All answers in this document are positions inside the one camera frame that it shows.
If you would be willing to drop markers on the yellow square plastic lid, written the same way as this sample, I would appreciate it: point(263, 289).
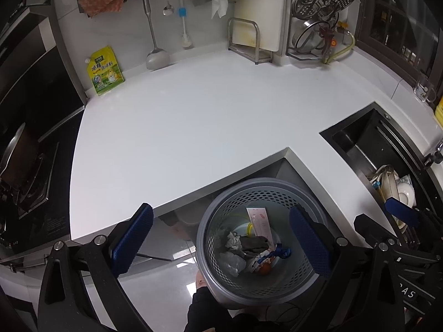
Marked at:
point(249, 228)

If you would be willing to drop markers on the gas valve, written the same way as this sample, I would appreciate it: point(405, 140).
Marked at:
point(333, 43)

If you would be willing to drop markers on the black sink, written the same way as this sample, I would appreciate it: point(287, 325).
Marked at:
point(360, 141)

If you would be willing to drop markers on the white cutting board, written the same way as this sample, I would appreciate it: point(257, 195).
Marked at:
point(259, 7)

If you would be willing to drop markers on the metal pot on rack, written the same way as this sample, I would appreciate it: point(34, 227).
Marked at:
point(308, 39)

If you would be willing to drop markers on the yellow plastic item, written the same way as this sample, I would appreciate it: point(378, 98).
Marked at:
point(439, 110)

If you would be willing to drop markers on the person's leg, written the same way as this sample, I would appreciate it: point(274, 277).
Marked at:
point(207, 307)

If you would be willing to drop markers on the pile of dishes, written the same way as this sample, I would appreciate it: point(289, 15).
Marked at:
point(403, 190)

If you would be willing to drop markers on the clear plastic bag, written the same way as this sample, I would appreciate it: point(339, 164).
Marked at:
point(232, 264)

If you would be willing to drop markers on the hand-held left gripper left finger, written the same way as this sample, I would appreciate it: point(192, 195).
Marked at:
point(133, 238)

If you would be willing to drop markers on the yellow seasoning pouch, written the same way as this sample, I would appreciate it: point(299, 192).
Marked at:
point(105, 74)

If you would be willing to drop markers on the metal ladle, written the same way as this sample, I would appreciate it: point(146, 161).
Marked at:
point(157, 60)

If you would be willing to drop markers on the metal faucet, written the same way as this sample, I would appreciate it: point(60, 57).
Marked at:
point(434, 155)

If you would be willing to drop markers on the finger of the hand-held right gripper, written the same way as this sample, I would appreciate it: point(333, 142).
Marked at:
point(373, 230)
point(398, 211)

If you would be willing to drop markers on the black gas stove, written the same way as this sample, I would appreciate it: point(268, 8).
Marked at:
point(52, 214)

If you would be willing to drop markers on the red snack wrapper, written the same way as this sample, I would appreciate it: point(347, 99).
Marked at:
point(259, 261)

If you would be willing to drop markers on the black range hood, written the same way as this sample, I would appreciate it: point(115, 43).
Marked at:
point(34, 76)

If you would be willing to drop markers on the white paper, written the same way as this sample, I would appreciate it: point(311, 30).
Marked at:
point(233, 241)

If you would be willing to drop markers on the dark grey cloth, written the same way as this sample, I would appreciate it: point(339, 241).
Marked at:
point(254, 245)

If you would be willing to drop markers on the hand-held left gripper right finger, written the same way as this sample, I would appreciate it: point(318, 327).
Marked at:
point(309, 238)

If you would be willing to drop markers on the grey perforated waste basket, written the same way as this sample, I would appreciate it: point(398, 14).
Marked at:
point(214, 221)

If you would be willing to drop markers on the metal pan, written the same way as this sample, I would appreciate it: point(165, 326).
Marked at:
point(17, 155)

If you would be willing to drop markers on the dark framed window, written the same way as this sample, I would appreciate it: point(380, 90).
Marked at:
point(398, 17)

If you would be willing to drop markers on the metal cutting board rack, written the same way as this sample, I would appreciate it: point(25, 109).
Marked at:
point(257, 45)

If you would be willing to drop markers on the metal lid rack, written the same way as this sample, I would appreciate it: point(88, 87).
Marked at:
point(294, 56)

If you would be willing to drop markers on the glass mug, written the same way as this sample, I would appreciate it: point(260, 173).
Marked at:
point(424, 88)

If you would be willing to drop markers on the orange bottle cap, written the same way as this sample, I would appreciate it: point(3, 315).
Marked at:
point(265, 270)

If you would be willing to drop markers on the blue plastic piece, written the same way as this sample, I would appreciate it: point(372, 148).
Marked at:
point(282, 251)

